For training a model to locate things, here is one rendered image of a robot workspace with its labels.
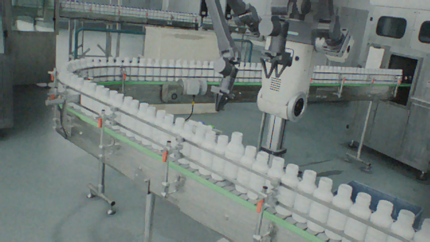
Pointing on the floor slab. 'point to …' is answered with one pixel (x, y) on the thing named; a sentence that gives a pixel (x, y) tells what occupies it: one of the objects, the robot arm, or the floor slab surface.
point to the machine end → (416, 142)
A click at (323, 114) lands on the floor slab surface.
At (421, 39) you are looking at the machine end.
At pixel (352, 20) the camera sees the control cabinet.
